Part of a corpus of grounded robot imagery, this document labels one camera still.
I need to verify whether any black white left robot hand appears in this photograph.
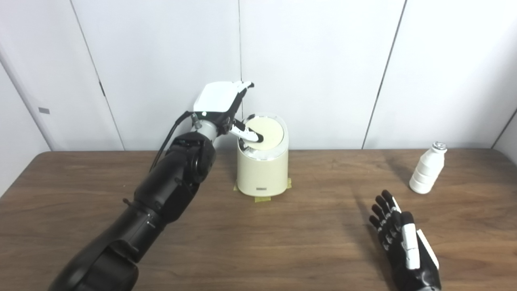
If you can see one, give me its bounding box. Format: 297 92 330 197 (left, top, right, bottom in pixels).
192 81 265 143

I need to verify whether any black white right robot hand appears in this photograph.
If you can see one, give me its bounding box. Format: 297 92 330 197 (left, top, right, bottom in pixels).
369 190 441 291

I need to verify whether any cream round bin lid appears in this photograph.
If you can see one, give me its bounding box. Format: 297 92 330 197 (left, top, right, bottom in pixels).
244 116 284 151

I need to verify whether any small white plastic bottle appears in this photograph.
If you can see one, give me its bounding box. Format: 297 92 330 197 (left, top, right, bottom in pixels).
409 142 448 194

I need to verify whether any cream-colored round bin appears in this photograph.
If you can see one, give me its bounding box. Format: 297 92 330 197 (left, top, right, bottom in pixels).
236 114 289 197

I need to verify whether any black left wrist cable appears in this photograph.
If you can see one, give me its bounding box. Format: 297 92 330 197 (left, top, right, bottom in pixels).
149 111 195 172

